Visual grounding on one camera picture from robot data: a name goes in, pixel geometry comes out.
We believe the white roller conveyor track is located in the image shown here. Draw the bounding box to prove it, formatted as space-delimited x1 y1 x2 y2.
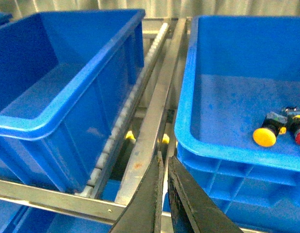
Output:
75 21 171 199

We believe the right shallow blue crate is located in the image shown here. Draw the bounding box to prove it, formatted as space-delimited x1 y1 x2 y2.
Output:
174 16 300 233

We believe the blue plastic bin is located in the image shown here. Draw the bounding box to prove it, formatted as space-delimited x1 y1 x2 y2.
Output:
0 12 13 26
0 9 145 193

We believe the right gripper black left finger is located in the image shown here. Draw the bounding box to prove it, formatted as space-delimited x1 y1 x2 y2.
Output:
110 152 164 233

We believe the large red mushroom button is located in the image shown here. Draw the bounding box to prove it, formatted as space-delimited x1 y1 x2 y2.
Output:
282 106 300 145

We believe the left blue plastic bin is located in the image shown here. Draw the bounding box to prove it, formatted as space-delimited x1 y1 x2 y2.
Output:
0 12 13 26

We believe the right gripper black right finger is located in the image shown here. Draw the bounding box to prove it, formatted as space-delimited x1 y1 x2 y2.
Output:
168 156 242 233

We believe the lower shelf blue bin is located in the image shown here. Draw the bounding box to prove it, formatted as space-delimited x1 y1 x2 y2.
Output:
0 200 111 233

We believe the yellow mushroom button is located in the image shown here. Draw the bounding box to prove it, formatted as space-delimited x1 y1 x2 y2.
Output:
253 112 287 147

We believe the front metal shelf rail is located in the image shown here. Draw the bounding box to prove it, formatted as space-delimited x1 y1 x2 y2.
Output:
0 180 126 225

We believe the middle blue plastic bin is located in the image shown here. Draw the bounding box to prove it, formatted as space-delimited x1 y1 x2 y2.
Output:
0 9 145 193

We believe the center metal divider rail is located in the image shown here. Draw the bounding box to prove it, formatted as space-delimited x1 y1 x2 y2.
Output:
115 18 187 205

